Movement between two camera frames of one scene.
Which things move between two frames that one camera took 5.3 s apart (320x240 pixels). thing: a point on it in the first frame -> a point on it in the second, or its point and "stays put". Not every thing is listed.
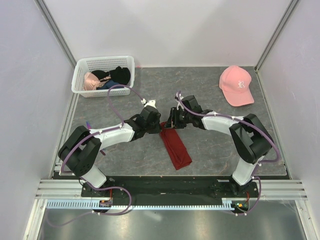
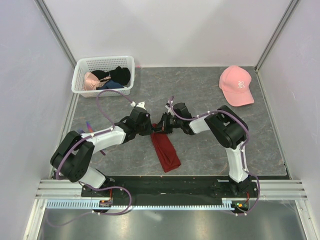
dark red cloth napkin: (177, 152) -> (165, 150)
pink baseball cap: (234, 82) stays put
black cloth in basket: (121, 75) stays put
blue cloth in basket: (109, 84) stays put
